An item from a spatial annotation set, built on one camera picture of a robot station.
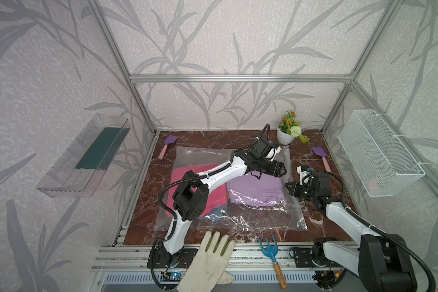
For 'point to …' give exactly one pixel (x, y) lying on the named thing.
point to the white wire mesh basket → (383, 163)
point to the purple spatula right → (320, 151)
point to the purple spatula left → (169, 139)
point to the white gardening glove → (207, 269)
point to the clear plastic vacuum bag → (289, 216)
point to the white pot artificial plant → (288, 129)
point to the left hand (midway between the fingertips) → (281, 171)
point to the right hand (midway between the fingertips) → (285, 183)
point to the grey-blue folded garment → (214, 213)
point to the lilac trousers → (256, 188)
